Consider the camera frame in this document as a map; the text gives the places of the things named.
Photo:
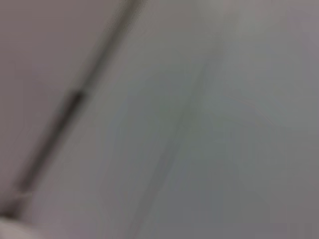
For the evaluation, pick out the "clear document bag green zipper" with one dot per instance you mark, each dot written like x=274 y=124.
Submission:
x=199 y=129

